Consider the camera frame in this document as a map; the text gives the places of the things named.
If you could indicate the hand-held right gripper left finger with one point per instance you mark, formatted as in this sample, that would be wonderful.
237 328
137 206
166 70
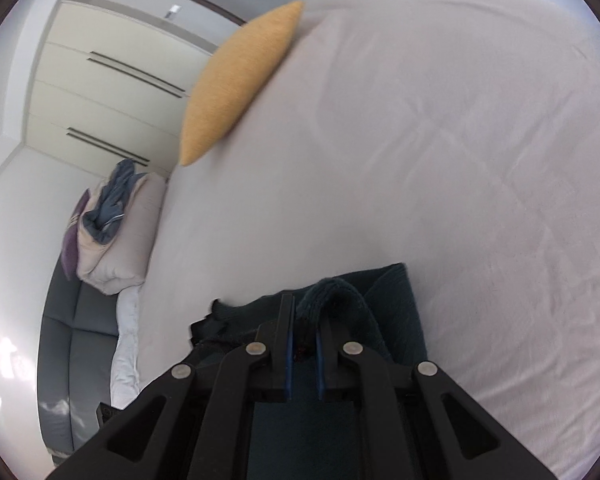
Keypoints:
287 360

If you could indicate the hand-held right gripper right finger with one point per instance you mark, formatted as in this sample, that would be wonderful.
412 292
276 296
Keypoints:
321 365

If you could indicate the dark green sweater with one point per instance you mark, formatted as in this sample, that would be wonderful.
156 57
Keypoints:
390 300

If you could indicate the white quilt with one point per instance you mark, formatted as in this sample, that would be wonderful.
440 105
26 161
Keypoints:
127 350

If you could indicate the folded beige duvet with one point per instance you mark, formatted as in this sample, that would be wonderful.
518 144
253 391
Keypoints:
130 240

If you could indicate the dark grey padded headboard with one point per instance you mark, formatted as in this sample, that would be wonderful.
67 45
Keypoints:
80 335

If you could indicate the bed with white sheet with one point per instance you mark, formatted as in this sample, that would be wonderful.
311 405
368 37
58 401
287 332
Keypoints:
430 160

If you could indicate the grey-blue cloth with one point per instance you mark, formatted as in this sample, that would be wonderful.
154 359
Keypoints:
112 195

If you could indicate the purple pillow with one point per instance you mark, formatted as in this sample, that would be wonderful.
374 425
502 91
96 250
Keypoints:
70 255

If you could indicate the yellow pillow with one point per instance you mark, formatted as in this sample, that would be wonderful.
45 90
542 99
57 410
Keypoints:
235 85

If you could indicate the cream wardrobe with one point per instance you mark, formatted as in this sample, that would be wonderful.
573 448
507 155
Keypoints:
80 100

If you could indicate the white light switch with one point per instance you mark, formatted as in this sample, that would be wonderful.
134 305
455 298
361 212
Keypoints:
174 9

